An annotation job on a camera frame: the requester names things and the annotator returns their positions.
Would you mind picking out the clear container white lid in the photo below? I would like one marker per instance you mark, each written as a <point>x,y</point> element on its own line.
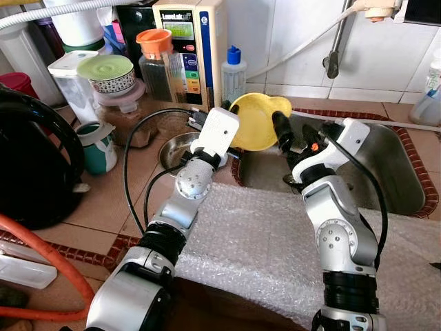
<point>65,86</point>

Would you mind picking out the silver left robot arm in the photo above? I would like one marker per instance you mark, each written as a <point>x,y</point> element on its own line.
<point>193,181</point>

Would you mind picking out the clear bubble wrap sheet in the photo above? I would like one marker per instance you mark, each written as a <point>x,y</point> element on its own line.
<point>255,241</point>

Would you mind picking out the small translucent bottle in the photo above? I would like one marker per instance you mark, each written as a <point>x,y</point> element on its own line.
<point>426,103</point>

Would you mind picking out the dark red container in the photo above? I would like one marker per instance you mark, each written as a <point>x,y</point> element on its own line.
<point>17,84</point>

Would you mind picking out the teal mug white lid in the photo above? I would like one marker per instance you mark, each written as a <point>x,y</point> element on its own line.
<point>100,152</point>

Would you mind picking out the round steel plate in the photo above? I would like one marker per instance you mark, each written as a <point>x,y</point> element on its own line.
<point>176,148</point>

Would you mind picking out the flat white plastic case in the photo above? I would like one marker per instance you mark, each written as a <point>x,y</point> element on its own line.
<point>27,271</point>

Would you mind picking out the large black kettle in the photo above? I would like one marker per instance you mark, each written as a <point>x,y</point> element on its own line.
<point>34,165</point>

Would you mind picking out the metal wall tap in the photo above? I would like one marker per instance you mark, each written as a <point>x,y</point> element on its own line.
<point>337,48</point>

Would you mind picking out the patterned bowl green lid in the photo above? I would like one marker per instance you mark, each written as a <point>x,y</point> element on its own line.
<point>107,72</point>

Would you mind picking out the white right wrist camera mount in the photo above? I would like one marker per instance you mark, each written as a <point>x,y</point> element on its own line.
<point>351,134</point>

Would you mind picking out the pink lid jar brown contents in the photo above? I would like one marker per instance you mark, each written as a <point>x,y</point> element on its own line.
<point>124,117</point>

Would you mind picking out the cream tap filter head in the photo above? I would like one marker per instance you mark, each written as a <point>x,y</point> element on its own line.
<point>380,10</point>

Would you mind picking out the cream water ioniser machine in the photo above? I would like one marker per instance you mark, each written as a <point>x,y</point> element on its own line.
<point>207,55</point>

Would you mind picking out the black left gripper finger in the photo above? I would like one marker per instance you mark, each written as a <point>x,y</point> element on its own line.
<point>231,108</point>

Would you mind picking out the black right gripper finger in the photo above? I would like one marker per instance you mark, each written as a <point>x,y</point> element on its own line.
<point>283,131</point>

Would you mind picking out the green soap bottle blue cap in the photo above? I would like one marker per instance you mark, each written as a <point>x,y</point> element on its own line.
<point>233,79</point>

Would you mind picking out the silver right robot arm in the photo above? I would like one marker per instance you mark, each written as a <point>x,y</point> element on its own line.
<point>341,238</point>

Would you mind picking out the clear jug orange lid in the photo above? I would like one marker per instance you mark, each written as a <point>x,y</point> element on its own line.
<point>155,65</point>

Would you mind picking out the white round canister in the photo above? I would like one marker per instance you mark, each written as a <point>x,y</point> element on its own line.
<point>77,24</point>

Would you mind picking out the yellow plastic bowl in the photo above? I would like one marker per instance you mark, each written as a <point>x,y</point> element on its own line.
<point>258,124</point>

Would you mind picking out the stainless steel sink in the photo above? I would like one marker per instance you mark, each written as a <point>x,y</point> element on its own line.
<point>400,165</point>

